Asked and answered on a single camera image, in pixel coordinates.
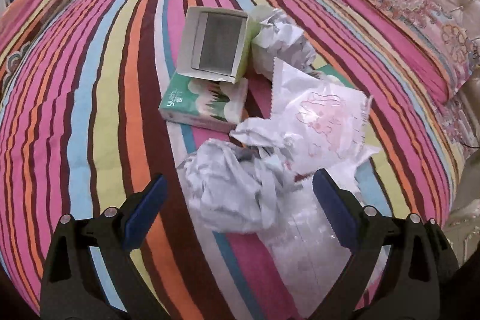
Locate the printed paper ball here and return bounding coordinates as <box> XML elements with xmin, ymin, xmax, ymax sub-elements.
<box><xmin>251</xmin><ymin>4</ymin><xmax>316</xmax><ymax>71</ymax></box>
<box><xmin>184</xmin><ymin>140</ymin><xmax>297</xmax><ymax>234</ymax></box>

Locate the colourful striped blanket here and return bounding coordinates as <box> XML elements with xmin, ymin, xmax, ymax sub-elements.
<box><xmin>0</xmin><ymin>0</ymin><xmax>466</xmax><ymax>320</ymax></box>

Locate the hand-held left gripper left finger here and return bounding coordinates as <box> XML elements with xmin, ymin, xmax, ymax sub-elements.
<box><xmin>39</xmin><ymin>173</ymin><xmax>169</xmax><ymax>320</ymax></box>

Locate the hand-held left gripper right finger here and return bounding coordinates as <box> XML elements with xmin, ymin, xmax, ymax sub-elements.
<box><xmin>300</xmin><ymin>168</ymin><xmax>460</xmax><ymax>320</ymax></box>

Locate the cream carved bed frame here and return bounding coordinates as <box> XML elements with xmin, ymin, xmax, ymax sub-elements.
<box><xmin>442</xmin><ymin>80</ymin><xmax>480</xmax><ymax>261</ymax></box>

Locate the green tissue pack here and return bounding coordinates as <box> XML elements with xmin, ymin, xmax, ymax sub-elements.
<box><xmin>158</xmin><ymin>73</ymin><xmax>250</xmax><ymax>133</ymax></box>

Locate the white plastic bag pink print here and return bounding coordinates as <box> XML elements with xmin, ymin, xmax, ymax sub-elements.
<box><xmin>230</xmin><ymin>58</ymin><xmax>381</xmax><ymax>186</ymax></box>

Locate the white cardboard box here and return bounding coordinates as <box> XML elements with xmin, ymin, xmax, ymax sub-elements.
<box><xmin>176</xmin><ymin>6</ymin><xmax>263</xmax><ymax>84</ymax></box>

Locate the clear plastic bag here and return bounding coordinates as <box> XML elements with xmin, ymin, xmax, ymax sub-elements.
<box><xmin>259</xmin><ymin>170</ymin><xmax>391</xmax><ymax>320</ymax></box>

